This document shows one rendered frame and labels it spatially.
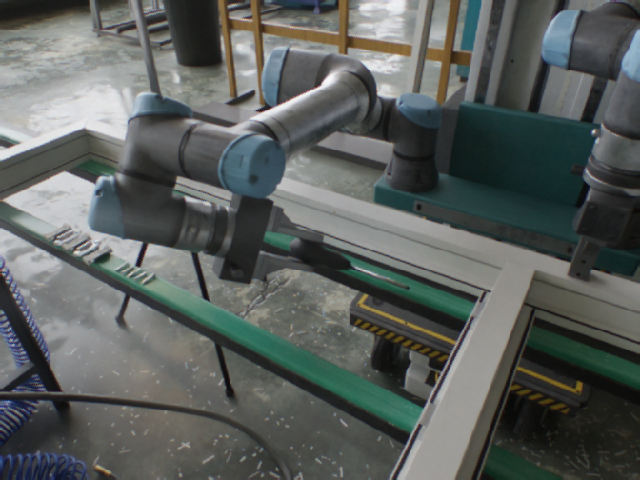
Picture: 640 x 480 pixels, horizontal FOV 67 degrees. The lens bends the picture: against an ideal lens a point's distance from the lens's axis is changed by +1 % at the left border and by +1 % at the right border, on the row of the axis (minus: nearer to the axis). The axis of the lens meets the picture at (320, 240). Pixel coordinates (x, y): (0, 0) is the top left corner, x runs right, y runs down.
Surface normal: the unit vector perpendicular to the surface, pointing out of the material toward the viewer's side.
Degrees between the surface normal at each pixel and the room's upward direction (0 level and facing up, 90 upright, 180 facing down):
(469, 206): 0
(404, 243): 90
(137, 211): 64
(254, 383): 0
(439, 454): 0
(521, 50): 90
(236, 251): 70
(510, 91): 90
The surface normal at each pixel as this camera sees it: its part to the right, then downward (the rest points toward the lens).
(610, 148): -0.89, 0.27
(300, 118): 0.64, -0.41
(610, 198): 0.00, -0.81
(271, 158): 0.88, 0.27
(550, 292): -0.52, 0.51
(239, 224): 0.42, 0.22
